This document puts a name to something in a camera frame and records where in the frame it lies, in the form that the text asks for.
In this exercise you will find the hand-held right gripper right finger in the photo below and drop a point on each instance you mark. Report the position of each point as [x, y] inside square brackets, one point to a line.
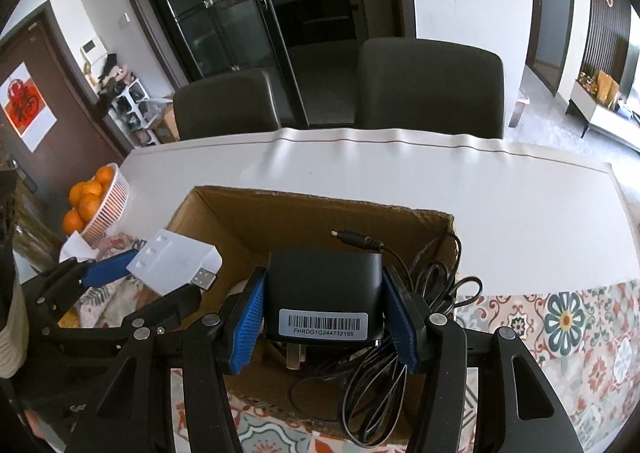
[400, 323]

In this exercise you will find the dark grey dining chair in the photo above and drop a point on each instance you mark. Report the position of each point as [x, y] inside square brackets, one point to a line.
[430, 83]
[225, 103]

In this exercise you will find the brown entrance door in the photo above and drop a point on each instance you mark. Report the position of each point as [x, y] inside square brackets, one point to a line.
[65, 123]

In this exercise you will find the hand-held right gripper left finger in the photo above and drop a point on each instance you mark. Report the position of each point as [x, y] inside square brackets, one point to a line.
[245, 323]

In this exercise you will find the orange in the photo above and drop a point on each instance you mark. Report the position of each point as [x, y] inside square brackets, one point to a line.
[73, 222]
[91, 189]
[105, 175]
[90, 207]
[77, 194]

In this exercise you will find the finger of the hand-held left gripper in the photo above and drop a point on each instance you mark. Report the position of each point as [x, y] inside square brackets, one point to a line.
[107, 268]
[165, 308]

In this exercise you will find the black power adapter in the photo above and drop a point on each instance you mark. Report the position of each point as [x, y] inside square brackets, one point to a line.
[325, 293]

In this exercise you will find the person's left hand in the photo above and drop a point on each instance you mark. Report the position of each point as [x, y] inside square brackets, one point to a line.
[39, 425]

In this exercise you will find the black glass sliding door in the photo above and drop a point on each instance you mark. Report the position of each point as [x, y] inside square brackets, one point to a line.
[220, 18]

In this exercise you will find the white shoe rack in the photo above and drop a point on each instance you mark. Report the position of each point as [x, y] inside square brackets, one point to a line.
[132, 115]

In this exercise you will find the brown cardboard box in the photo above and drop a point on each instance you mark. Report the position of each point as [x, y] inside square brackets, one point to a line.
[280, 218]

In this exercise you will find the yellow gift bags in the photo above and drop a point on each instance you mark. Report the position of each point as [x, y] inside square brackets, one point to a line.
[603, 88]

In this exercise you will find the small cardboard box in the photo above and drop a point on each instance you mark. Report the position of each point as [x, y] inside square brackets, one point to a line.
[169, 123]

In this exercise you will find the white wall switch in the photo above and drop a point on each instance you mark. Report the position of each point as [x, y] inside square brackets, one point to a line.
[124, 19]

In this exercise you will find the pile of bags and toys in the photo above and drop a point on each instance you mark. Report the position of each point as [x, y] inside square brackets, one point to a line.
[112, 75]

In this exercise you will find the white television cabinet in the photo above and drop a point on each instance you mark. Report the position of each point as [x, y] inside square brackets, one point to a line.
[600, 118]

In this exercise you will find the white translucent USB hub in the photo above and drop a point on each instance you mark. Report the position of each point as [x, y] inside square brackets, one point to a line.
[170, 258]

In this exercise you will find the dark slatted wall panel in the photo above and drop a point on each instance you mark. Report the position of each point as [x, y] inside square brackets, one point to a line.
[610, 33]

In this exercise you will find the white wall intercom panel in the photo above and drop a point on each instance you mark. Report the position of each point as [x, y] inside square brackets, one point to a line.
[92, 47]

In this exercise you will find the colourful patterned table mat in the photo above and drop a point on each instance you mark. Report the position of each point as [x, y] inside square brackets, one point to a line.
[565, 348]

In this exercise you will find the red and white door poster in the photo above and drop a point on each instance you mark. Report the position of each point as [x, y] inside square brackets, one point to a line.
[27, 105]

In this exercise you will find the white fruit basket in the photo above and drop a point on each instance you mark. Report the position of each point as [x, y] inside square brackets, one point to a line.
[107, 213]

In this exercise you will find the dark framed doorway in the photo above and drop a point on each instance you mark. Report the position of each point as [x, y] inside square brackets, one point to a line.
[555, 8]

